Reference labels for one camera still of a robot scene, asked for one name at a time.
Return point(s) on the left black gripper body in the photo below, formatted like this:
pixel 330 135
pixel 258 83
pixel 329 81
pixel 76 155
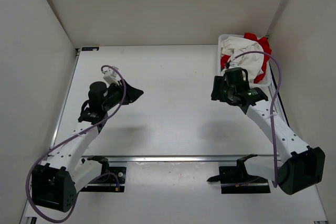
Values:
pixel 124 92

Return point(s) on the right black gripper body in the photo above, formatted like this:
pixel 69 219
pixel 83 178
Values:
pixel 217 88

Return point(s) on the white t shirt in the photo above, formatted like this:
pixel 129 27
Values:
pixel 237 51

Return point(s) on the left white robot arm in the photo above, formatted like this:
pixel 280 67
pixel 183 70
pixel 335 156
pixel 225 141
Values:
pixel 56 184

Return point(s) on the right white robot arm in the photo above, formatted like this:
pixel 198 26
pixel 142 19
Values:
pixel 295 166

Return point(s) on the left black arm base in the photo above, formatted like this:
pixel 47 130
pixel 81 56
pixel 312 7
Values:
pixel 110 176

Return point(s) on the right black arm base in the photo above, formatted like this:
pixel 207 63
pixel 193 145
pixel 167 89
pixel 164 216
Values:
pixel 236 180

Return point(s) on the white plastic basket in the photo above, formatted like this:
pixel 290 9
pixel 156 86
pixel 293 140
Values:
pixel 264 83

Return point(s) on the black label sticker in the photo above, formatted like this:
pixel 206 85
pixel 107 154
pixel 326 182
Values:
pixel 90 48

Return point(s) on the red t shirt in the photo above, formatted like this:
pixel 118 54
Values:
pixel 267 51

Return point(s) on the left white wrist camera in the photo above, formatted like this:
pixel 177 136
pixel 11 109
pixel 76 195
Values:
pixel 109 74

